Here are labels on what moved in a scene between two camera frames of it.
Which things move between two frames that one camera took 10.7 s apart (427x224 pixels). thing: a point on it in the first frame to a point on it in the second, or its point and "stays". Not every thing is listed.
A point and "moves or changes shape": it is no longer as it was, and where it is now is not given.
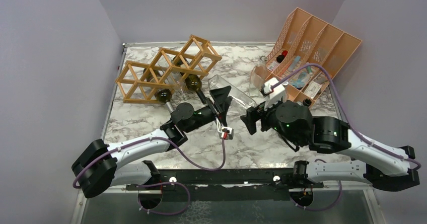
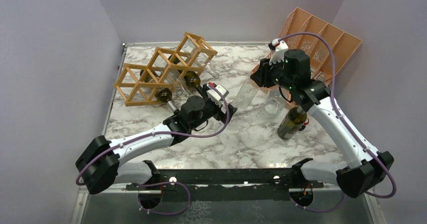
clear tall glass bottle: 216,81 to 198,53
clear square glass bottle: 258,77 moves or changes shape
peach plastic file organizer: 307,53 stays
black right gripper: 252,116 to 262,75
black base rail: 225,184 stays
